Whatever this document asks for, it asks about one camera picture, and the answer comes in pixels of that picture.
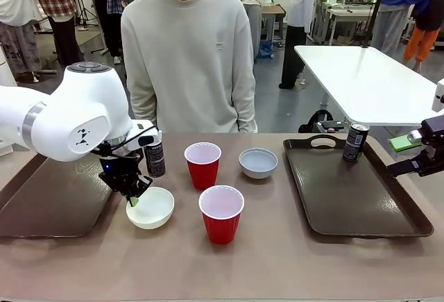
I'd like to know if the black drink can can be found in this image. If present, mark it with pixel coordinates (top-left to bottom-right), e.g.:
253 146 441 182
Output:
342 121 371 164
143 131 167 178

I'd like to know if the person in red plaid shirt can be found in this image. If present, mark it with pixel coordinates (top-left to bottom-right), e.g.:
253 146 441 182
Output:
24 0 85 69

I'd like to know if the blue bin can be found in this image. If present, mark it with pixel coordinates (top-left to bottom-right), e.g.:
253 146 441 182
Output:
257 40 275 61

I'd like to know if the person's right forearm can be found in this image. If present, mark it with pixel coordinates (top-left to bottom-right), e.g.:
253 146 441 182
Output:
127 69 160 133

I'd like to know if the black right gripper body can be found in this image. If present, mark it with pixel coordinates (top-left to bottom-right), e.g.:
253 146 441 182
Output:
417 114 444 178

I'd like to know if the person in beige sweater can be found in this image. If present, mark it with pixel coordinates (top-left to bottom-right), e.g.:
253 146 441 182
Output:
120 0 258 134

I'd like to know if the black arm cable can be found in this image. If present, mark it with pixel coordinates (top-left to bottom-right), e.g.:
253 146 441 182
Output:
102 125 161 159

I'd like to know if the person in white top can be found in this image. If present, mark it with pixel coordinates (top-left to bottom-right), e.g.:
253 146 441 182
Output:
0 0 43 83

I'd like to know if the person in blue hoodie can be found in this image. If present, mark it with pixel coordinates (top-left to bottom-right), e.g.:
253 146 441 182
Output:
370 0 423 55

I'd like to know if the person in blue plaid shirt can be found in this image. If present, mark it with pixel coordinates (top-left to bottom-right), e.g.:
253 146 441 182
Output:
105 0 154 65

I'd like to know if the person in orange trousers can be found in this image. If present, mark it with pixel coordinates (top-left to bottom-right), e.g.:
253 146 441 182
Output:
403 0 444 72

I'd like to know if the brown plastic tray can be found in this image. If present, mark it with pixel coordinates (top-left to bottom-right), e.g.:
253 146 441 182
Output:
0 151 116 240
282 134 435 241

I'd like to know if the grey-blue bowl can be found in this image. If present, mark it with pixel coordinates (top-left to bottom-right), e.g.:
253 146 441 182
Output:
238 147 279 181

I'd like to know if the white workbench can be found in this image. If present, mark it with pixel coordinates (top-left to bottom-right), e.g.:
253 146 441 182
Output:
314 0 381 47

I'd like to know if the white folding table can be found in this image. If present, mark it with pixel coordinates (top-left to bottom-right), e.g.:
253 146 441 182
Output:
293 44 444 128

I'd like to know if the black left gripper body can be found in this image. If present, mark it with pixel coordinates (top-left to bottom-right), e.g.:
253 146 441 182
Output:
92 142 148 199

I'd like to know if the black pole stand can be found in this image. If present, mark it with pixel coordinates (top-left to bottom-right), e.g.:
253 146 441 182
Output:
361 0 385 49

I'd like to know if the person's left forearm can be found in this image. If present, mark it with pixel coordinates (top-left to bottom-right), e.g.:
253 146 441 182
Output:
234 69 259 134

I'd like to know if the red plastic cup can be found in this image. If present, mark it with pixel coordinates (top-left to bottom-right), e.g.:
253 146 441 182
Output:
198 185 246 246
184 142 223 192

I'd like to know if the white bowl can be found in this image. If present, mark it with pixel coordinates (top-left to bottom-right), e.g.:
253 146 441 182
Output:
125 186 176 230

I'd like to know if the black tripod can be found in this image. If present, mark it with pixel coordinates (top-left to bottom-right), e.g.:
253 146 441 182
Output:
74 0 96 33

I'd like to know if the person in white coat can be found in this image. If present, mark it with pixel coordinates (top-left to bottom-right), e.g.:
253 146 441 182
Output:
278 0 323 90

